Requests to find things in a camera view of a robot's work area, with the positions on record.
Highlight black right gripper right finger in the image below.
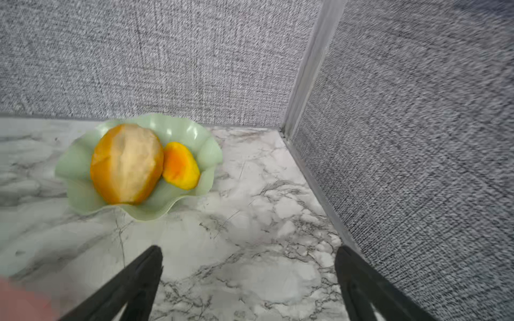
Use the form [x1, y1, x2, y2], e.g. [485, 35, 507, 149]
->
[335, 246, 435, 320]

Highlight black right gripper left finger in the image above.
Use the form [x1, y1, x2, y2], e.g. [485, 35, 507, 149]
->
[61, 246, 163, 320]

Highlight pink plastic spray bottle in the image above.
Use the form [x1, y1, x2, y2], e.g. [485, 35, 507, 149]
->
[1, 279, 58, 321]

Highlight large orange bread roll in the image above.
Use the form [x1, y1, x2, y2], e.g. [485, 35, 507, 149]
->
[90, 124, 164, 205]

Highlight small orange fruit slice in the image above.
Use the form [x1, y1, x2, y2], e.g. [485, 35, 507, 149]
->
[163, 142, 201, 190]

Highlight light green wavy plate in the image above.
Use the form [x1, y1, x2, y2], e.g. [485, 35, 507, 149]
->
[55, 114, 223, 221]

